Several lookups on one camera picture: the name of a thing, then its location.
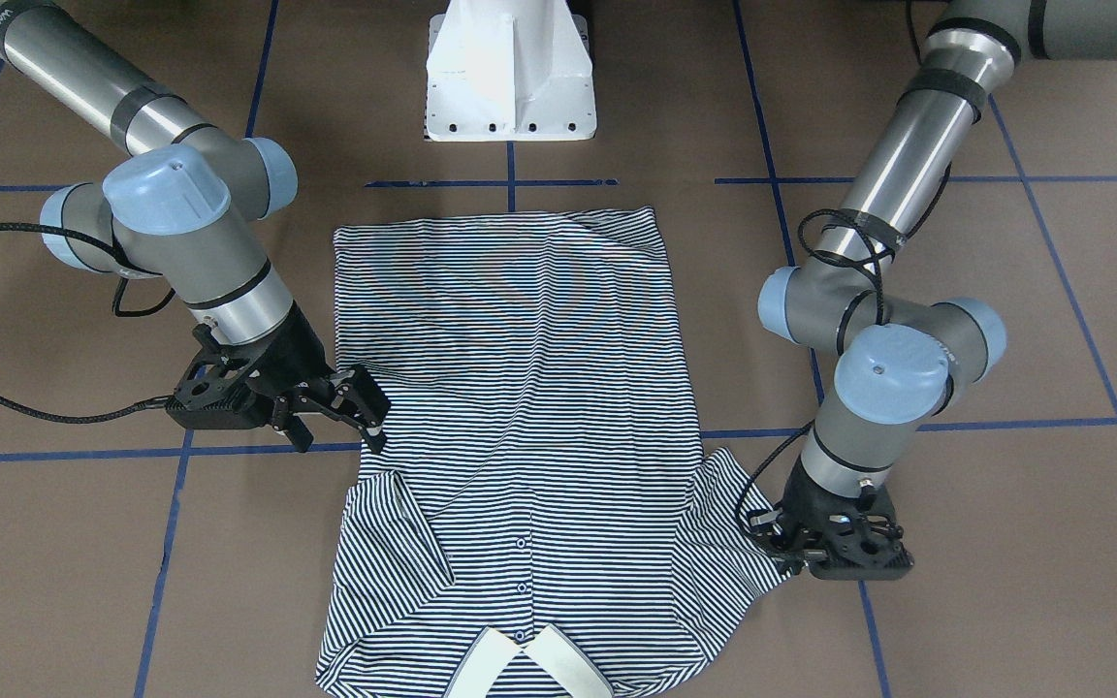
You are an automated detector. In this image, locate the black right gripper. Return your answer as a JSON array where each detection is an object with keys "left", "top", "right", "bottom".
[{"left": 229, "top": 303, "right": 391, "bottom": 455}]

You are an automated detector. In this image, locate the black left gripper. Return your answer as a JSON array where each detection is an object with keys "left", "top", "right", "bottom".
[{"left": 745, "top": 457, "right": 894, "bottom": 576}]

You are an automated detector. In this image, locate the navy white striped polo shirt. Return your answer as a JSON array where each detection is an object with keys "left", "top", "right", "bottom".
[{"left": 315, "top": 205, "right": 787, "bottom": 697}]

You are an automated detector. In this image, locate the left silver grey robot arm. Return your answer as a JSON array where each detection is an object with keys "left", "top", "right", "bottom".
[{"left": 735, "top": 1, "right": 1117, "bottom": 582}]

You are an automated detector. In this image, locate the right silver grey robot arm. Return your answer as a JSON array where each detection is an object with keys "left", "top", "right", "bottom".
[{"left": 0, "top": 1, "right": 390, "bottom": 455}]

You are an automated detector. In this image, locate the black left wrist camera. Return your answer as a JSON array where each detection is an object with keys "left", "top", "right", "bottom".
[{"left": 801, "top": 485, "right": 913, "bottom": 581}]

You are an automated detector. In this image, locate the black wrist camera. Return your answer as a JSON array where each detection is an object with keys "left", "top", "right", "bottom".
[
  {"left": 164, "top": 323, "right": 273, "bottom": 431},
  {"left": 801, "top": 485, "right": 913, "bottom": 581}
]

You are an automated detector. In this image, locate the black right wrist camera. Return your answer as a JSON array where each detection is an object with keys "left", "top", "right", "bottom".
[{"left": 164, "top": 323, "right": 273, "bottom": 431}]

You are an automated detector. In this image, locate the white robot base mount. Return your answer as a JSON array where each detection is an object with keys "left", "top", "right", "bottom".
[{"left": 423, "top": 1, "right": 598, "bottom": 143}]

